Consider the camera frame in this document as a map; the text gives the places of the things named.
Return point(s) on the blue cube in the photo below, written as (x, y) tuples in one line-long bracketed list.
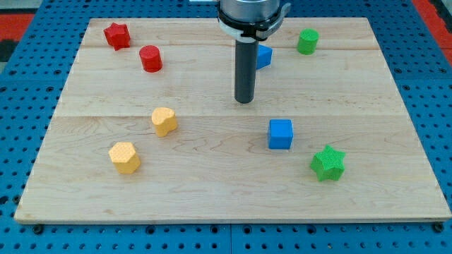
[(280, 134)]

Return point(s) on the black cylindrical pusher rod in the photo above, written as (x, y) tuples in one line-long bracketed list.
[(246, 55)]

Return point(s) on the wooden board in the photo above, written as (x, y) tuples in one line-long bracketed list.
[(216, 167)]

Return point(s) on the green star block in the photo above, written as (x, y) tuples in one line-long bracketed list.
[(328, 164)]

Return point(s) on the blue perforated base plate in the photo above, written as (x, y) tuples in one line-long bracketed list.
[(417, 47)]

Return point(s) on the yellow hexagon block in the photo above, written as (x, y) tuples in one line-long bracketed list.
[(124, 157)]

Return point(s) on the red star block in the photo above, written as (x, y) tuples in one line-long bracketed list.
[(117, 36)]

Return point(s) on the red cylinder block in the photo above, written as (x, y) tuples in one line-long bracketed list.
[(150, 58)]

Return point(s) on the green cylinder block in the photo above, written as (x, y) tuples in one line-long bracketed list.
[(308, 39)]

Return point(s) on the blue triangular block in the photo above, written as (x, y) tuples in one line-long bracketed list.
[(264, 57)]

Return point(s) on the yellow heart block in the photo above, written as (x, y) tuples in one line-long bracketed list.
[(164, 120)]

